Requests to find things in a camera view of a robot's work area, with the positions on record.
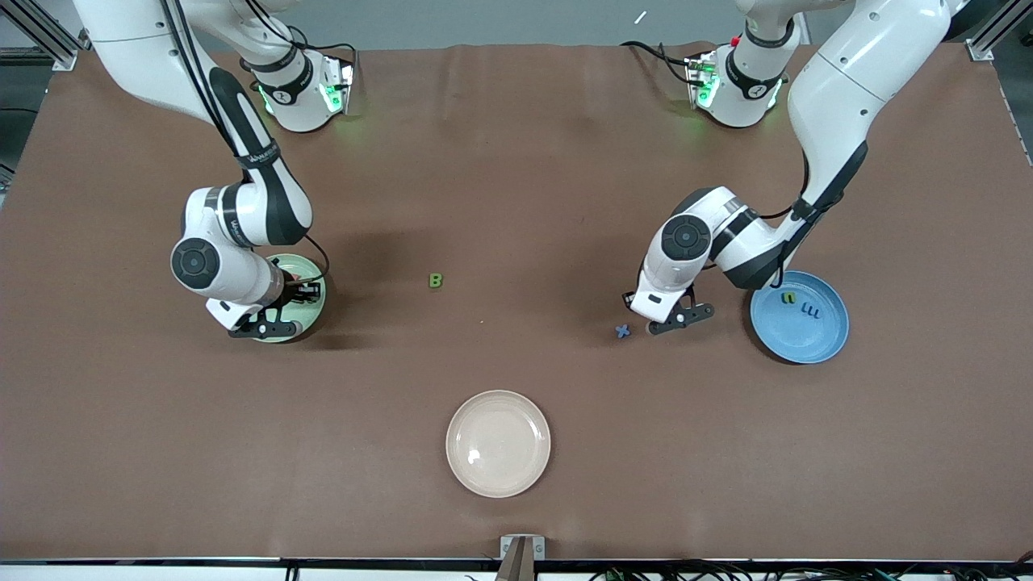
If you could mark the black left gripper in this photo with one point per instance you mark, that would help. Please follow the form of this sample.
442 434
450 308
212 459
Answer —
625 295

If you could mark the light green round plate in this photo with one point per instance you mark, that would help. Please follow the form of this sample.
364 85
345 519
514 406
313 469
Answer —
311 319

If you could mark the cream round plate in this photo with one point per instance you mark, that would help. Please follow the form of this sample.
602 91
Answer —
498 444

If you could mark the tan tapered post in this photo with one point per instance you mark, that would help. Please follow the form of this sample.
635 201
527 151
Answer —
518 565

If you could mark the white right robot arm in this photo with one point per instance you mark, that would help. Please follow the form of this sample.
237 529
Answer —
145 56

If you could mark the grey metal bracket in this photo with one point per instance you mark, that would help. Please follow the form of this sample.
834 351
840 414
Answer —
508 545

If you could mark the brown table cover sheet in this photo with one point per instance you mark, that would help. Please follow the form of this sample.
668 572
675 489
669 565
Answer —
565 202

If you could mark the aluminium frame post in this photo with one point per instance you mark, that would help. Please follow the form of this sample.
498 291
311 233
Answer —
978 50
60 58

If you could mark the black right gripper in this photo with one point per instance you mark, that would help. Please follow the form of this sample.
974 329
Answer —
292 291

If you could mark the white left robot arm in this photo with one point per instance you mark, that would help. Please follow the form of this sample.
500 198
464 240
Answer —
847 73

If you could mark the blue letter m block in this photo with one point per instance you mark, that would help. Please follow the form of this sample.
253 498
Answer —
810 312

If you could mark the blue round plate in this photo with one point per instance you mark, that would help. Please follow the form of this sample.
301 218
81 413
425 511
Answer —
799 339

